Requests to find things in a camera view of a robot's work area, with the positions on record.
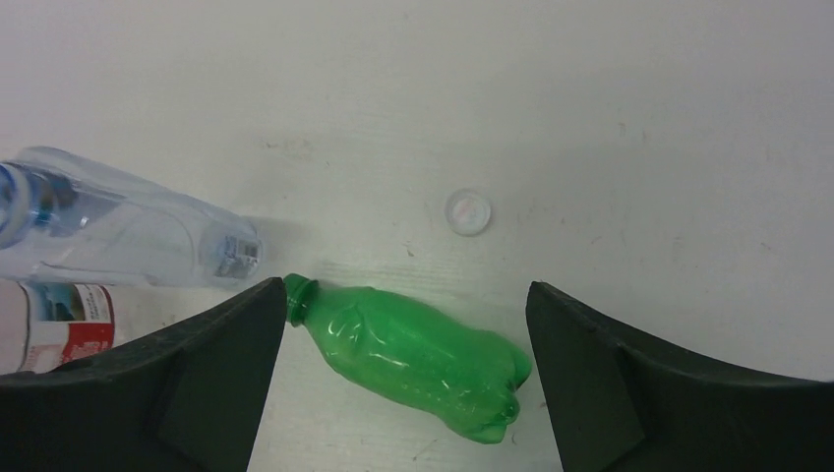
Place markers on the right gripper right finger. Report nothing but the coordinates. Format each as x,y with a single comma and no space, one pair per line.
622,399

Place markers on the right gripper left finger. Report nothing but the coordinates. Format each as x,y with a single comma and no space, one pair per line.
188,397

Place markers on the green plastic bottle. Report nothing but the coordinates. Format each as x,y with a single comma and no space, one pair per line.
413,354

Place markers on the red label clear bottle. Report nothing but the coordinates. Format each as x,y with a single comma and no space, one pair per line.
46,325

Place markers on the clear bluish bottle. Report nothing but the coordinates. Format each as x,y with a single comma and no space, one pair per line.
66,218

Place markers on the clear bottle cap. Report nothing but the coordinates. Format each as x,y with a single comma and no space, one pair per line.
467,212

